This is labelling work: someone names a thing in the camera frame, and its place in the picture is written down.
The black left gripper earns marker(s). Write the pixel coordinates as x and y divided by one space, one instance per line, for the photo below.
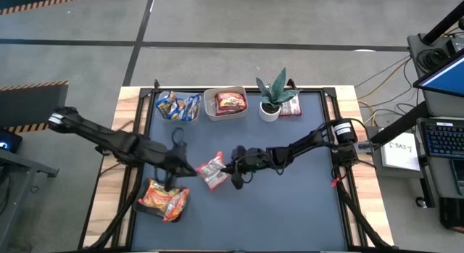
165 157

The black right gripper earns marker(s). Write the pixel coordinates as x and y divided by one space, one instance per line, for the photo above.
253 159

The red Maruchan beef ramen packet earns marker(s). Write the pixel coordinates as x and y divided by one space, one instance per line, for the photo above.
231 101
232 114
291 108

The clear plastic bin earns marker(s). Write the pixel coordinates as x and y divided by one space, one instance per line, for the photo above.
195 122

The snake plant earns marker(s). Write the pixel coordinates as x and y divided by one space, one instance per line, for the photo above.
270 113

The blue Maruchan soy ramen packet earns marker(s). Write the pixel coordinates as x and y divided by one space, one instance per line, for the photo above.
186 108
195 106
165 104
177 108

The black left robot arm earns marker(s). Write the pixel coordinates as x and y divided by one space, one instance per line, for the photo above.
108 138

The dark grey plastic bin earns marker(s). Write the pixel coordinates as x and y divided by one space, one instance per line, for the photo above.
143 210

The red tag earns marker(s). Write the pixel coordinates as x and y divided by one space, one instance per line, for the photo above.
335 182

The grey metal desk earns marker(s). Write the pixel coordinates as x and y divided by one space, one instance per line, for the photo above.
18 173

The black hazard-striped floor mat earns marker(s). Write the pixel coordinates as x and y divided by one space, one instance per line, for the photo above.
32 104

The white labelled paper sheet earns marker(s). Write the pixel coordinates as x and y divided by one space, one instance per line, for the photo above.
400 157

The black device with blue light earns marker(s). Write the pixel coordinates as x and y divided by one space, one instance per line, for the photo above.
7 142

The black caster wheel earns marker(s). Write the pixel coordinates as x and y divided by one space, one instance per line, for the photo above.
422 202

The black backlit keyboard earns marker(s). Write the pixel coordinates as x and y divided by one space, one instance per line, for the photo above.
446 138

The grey equipment cart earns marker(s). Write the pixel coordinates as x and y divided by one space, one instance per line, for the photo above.
440 108

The black box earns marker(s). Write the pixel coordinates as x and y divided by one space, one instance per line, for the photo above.
451 213

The hazard-striped floor tape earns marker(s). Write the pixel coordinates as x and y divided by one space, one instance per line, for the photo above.
47 1

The dark tablet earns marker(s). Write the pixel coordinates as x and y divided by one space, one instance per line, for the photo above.
458 175

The black stand pole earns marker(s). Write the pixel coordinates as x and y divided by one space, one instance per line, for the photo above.
444 24

